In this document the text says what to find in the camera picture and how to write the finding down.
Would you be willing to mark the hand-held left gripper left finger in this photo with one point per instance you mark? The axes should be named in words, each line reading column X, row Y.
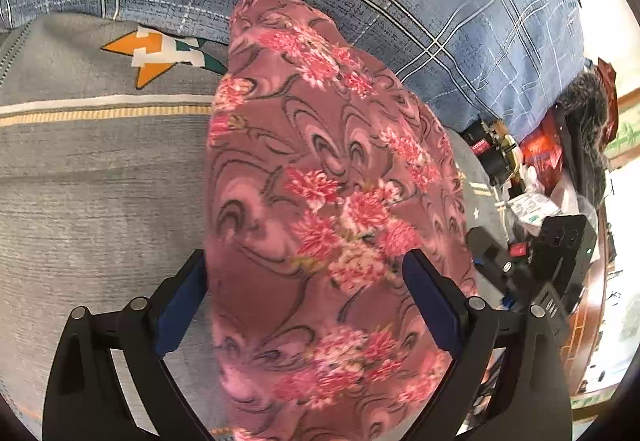
column 180, row 306

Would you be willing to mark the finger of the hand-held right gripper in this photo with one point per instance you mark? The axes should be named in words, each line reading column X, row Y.
column 482, row 243

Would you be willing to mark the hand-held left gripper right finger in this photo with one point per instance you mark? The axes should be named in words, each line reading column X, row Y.
column 432, row 306

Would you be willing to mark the pink floral garment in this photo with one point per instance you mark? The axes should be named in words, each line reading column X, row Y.
column 325, row 171

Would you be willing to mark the white plastic bag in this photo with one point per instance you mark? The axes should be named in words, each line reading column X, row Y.
column 532, row 206

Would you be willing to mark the brown wooden furniture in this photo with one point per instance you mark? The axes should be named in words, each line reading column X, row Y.
column 585, row 336

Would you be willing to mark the black box with red label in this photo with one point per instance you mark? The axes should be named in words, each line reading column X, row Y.
column 480, row 143

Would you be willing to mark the red plastic bag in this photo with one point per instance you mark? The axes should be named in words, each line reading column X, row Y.
column 542, row 151

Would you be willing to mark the black fur coat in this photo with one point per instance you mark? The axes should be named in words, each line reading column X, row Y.
column 587, row 131

